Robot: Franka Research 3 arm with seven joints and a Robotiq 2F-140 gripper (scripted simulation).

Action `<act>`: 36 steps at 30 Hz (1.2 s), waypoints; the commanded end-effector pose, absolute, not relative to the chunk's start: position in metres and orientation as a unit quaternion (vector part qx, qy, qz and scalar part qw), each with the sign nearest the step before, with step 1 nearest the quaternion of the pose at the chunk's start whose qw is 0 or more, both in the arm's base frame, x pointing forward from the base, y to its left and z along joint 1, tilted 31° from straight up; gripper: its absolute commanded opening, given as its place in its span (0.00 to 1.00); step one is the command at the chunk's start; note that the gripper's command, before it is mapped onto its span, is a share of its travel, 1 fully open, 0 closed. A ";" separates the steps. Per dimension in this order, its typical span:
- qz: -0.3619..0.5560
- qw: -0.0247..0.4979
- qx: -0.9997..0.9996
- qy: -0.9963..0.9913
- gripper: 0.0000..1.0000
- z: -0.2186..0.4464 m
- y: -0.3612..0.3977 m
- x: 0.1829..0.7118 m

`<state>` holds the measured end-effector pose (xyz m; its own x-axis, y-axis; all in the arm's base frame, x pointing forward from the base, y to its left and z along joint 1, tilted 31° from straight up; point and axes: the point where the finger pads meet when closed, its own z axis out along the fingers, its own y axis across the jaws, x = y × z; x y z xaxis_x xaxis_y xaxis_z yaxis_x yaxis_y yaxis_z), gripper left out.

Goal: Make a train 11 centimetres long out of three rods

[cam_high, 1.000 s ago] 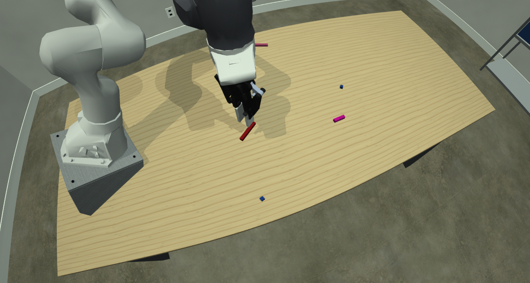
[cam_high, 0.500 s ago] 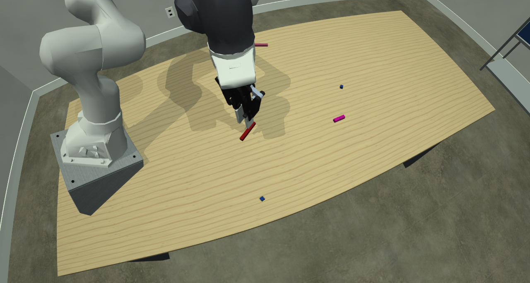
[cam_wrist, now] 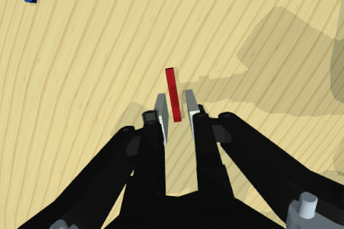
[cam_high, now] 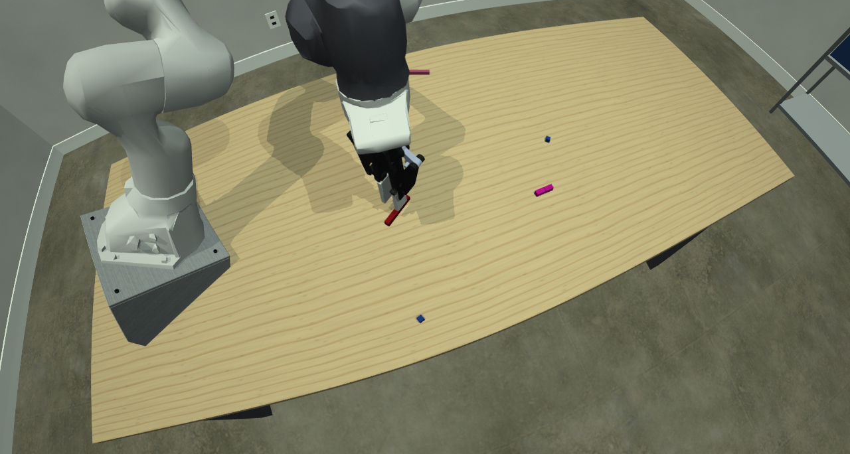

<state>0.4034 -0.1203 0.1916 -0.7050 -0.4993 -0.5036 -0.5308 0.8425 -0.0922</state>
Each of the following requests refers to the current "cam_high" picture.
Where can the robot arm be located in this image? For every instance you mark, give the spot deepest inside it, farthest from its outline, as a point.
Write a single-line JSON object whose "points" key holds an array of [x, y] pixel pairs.
{"points": [[123, 87]]}

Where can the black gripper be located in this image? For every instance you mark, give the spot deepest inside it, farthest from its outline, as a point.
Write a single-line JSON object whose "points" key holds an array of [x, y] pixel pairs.
{"points": [[389, 166]]}

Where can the dark red rod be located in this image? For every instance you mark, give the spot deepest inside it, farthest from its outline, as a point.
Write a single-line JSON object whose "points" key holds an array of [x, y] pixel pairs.
{"points": [[395, 213]]}

